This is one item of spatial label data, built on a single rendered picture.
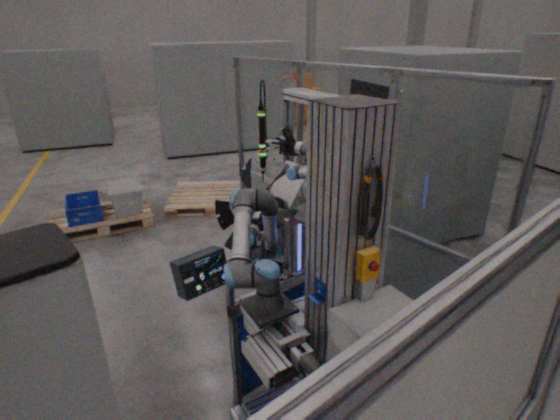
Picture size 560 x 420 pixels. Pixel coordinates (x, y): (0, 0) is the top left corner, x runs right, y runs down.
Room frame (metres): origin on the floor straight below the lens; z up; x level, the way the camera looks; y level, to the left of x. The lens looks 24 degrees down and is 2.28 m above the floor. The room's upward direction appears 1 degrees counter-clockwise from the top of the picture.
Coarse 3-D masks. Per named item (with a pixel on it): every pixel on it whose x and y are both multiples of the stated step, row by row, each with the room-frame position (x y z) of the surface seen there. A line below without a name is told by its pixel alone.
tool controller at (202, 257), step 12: (204, 252) 1.81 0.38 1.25; (216, 252) 1.81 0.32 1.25; (180, 264) 1.69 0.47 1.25; (192, 264) 1.72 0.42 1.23; (204, 264) 1.75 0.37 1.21; (216, 264) 1.79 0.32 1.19; (180, 276) 1.67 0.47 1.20; (192, 276) 1.69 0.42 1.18; (216, 276) 1.77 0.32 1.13; (180, 288) 1.68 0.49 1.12; (192, 288) 1.67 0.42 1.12; (204, 288) 1.71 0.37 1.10
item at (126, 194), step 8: (136, 176) 5.24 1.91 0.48; (112, 184) 4.96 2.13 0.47; (120, 184) 4.96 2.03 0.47; (128, 184) 4.95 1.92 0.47; (136, 184) 4.95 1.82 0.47; (112, 192) 4.68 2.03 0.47; (120, 192) 4.67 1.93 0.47; (128, 192) 4.67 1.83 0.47; (136, 192) 4.70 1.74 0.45; (112, 200) 4.60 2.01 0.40; (120, 200) 4.64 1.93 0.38; (128, 200) 4.68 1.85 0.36; (136, 200) 4.71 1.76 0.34; (120, 208) 4.63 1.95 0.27; (128, 208) 4.67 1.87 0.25; (136, 208) 4.72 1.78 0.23; (120, 216) 4.64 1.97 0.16
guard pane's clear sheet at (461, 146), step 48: (240, 96) 3.91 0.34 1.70; (384, 96) 2.69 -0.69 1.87; (432, 96) 2.43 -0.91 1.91; (480, 96) 2.22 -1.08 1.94; (528, 96) 2.04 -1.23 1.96; (432, 144) 2.40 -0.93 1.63; (480, 144) 2.18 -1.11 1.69; (528, 144) 2.00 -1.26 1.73; (432, 192) 2.36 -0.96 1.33; (480, 192) 2.14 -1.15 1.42; (432, 240) 2.33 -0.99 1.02; (480, 240) 2.10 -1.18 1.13
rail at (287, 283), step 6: (300, 270) 2.24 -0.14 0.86; (294, 276) 2.17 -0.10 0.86; (300, 276) 2.21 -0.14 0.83; (282, 282) 2.11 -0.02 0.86; (288, 282) 2.14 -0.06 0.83; (294, 282) 2.17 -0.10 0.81; (300, 282) 2.21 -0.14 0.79; (282, 288) 2.11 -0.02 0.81; (288, 288) 2.14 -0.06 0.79; (234, 300) 1.93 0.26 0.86; (228, 306) 1.88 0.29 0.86; (234, 306) 1.88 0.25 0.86; (228, 312) 1.88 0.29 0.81; (234, 312) 1.88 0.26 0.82; (240, 312) 1.91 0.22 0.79
